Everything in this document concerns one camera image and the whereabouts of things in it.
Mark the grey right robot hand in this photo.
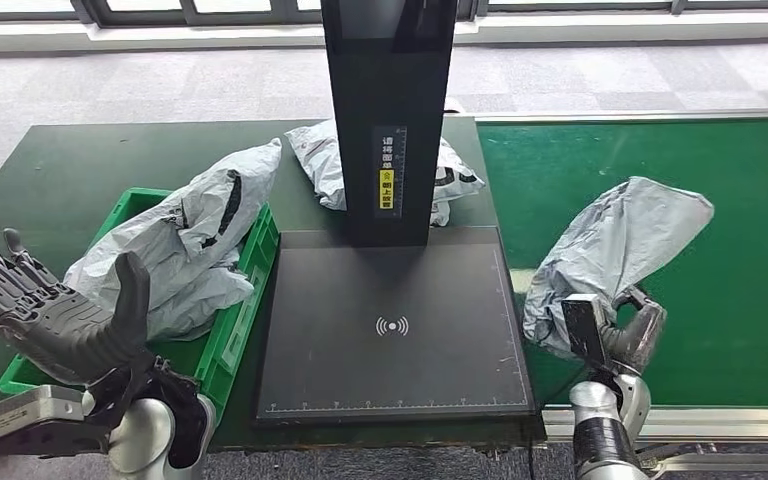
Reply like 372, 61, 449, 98
599, 284, 669, 376

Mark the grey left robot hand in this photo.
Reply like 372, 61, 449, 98
0, 220, 153, 388

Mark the narrow grey parcel bag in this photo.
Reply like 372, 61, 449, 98
523, 175, 717, 362

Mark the grey parcel bag red print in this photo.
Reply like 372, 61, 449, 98
145, 264, 257, 343

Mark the large grey parcel bag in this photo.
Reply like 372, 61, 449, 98
62, 137, 284, 319

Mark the green conveyor belt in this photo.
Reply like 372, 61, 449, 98
476, 119, 768, 407

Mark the black inbound scanner machine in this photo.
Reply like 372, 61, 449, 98
256, 0, 536, 425

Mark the grey parcel bag black print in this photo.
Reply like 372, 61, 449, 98
284, 119, 487, 228

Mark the green plastic crate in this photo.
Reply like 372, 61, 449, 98
0, 187, 281, 425

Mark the black yellow warning label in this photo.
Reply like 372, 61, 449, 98
372, 125, 408, 219

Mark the white window sill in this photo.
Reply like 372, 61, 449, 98
0, 13, 768, 54

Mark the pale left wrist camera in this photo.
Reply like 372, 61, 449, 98
0, 385, 97, 455

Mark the dark window frame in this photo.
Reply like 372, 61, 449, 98
0, 0, 768, 28

